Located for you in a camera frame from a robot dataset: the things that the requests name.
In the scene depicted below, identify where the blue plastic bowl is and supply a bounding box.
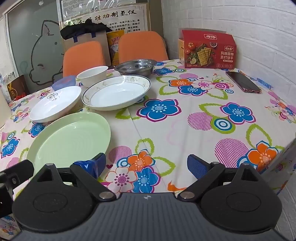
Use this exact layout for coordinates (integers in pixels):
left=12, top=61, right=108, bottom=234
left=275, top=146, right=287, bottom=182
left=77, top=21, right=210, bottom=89
left=51, top=76, right=77, bottom=91

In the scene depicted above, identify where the yellow snack packet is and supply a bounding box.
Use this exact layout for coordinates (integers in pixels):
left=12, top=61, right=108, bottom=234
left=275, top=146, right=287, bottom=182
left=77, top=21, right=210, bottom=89
left=107, top=31, right=123, bottom=66

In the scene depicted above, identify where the red cracker box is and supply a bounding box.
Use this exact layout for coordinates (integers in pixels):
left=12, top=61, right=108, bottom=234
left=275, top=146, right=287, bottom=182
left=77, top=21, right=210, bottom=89
left=178, top=29, right=237, bottom=69

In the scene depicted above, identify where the floral tablecloth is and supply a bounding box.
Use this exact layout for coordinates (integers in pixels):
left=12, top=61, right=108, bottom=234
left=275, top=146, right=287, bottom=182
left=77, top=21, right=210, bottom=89
left=0, top=59, right=296, bottom=232

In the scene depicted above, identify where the dark brown gift bag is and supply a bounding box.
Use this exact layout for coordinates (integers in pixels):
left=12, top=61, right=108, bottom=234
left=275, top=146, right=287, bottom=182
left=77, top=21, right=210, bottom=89
left=9, top=74, right=29, bottom=101

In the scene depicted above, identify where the black cloth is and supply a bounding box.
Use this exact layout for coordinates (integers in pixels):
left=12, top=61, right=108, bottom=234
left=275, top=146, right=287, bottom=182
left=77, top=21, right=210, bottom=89
left=60, top=22, right=112, bottom=40

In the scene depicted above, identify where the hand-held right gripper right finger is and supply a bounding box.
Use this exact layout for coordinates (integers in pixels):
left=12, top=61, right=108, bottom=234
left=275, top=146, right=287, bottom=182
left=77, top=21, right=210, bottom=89
left=177, top=154, right=262, bottom=202

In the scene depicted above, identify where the white deep plate patterned rim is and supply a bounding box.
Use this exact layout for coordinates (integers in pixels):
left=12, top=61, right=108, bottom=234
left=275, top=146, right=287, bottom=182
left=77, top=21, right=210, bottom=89
left=82, top=75, right=151, bottom=111

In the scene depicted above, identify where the orange chair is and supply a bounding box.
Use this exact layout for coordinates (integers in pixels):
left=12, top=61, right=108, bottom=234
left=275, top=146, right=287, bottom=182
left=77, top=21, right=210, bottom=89
left=118, top=31, right=169, bottom=64
left=63, top=41, right=106, bottom=78

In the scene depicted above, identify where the white ceramic bowl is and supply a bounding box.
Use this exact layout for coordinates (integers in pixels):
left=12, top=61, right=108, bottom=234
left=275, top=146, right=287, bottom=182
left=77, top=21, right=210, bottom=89
left=76, top=66, right=109, bottom=88

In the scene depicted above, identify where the wall poster with calligraphy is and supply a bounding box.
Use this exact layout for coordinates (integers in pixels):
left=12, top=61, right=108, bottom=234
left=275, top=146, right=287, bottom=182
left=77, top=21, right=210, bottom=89
left=62, top=3, right=148, bottom=33

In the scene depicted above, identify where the white plate with emblem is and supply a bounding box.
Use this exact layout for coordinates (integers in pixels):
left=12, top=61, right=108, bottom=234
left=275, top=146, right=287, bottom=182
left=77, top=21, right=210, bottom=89
left=29, top=86, right=82, bottom=123

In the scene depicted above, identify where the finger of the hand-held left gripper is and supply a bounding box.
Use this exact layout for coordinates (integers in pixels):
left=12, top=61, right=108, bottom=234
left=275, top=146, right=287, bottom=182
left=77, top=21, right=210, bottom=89
left=0, top=160, right=35, bottom=181

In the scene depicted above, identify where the smartphone in clear case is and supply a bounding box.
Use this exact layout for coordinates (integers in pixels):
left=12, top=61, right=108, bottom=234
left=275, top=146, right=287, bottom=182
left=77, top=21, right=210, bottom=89
left=225, top=71, right=262, bottom=94

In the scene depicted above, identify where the cardboard box with black cloth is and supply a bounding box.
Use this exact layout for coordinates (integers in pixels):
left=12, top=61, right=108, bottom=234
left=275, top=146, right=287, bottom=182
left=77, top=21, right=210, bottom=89
left=62, top=31, right=112, bottom=67

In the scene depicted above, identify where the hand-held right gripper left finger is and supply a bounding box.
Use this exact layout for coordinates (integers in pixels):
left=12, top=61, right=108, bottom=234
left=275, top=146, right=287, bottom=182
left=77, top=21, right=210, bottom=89
left=35, top=153, right=117, bottom=202

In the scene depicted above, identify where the laminated wall notice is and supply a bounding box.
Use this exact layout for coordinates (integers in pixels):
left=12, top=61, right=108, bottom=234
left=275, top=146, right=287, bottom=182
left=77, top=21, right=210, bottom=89
left=57, top=0, right=148, bottom=8

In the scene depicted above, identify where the light green plate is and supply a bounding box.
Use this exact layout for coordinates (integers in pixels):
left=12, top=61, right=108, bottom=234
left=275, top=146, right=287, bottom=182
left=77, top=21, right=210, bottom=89
left=26, top=113, right=112, bottom=186

